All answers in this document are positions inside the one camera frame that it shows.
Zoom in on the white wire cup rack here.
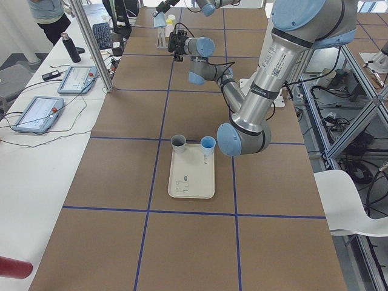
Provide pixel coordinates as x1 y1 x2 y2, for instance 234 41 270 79
156 24 173 49

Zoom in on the near teach pendant tablet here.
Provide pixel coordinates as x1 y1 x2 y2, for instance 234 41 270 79
11 96 65 134

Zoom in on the red water bottle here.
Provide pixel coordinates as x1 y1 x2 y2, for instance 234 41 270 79
0 256 33 279

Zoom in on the person in yellow shirt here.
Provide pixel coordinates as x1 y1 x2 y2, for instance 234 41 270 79
27 0 71 46

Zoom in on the aluminium frame post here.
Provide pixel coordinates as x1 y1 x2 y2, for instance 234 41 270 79
69 0 113 93

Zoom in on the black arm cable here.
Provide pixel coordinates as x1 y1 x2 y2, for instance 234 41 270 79
172 21 277 122

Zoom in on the black water bottle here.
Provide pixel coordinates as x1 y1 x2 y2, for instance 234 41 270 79
61 32 81 63

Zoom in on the black power adapter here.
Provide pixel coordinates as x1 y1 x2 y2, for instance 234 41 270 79
41 70 61 81

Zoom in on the cream plastic tray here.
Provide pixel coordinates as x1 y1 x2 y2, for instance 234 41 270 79
168 144 215 199

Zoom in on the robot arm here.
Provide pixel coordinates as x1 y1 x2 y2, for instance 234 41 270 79
152 0 240 18
168 1 357 156

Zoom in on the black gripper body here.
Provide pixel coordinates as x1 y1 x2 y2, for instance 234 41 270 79
167 29 187 56
156 0 179 14

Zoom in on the far teach pendant tablet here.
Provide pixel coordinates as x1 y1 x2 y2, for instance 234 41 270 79
57 66 98 95

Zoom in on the grey plastic cup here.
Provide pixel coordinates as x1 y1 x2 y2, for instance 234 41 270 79
170 134 186 154

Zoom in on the white plastic chair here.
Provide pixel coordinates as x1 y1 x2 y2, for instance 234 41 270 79
314 170 387 237

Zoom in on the teach pendant tablet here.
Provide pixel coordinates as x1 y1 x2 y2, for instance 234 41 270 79
57 66 98 95
11 96 65 134

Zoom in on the light blue cup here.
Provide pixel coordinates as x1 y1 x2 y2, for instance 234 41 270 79
153 12 167 28
200 136 216 156

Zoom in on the black keyboard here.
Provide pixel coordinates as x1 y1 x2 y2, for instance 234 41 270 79
92 22 112 50

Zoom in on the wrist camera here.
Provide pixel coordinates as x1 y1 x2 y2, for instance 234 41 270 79
173 54 184 62

